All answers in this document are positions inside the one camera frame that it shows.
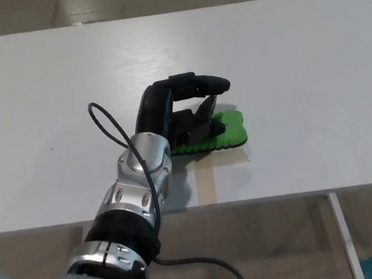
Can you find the teal patterned item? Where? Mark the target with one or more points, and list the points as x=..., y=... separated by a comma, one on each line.
x=370, y=269

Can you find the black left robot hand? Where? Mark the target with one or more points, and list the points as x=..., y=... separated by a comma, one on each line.
x=153, y=112

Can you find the narrow beige tape strip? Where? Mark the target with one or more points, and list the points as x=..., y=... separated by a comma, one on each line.
x=207, y=185

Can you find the green whiteboard eraser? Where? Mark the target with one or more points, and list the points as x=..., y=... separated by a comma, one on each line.
x=234, y=132

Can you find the white table leg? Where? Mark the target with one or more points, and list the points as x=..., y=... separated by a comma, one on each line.
x=346, y=238

